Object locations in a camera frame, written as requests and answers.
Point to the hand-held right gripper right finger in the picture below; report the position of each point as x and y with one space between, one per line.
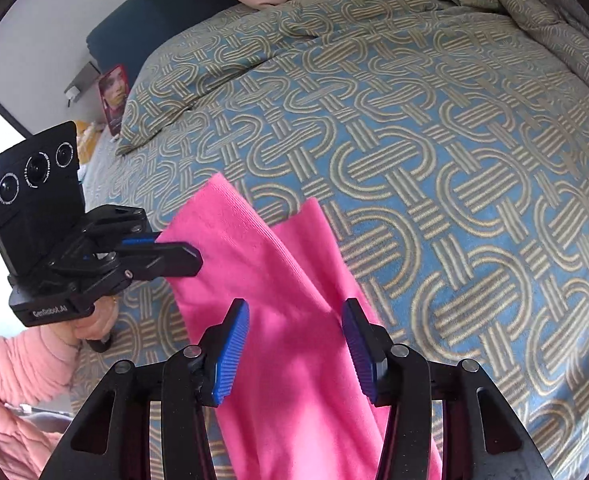
359 355

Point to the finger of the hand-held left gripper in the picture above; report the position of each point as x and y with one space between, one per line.
169 260
142 239

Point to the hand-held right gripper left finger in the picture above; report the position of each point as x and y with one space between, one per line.
232 355

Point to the pink pants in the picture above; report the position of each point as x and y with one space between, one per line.
294 310

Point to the person's left forearm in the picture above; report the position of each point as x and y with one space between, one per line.
19 365

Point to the person's left hand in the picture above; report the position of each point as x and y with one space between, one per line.
94 325

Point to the yellow cloth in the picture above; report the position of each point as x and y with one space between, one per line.
87 142

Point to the red magazine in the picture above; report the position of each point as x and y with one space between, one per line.
113 97

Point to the patterned blue beige blanket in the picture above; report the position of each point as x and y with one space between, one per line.
399 160

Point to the dark blue headboard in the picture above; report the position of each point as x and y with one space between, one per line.
144 30

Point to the person's pink quilted clothing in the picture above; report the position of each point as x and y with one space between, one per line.
9 435

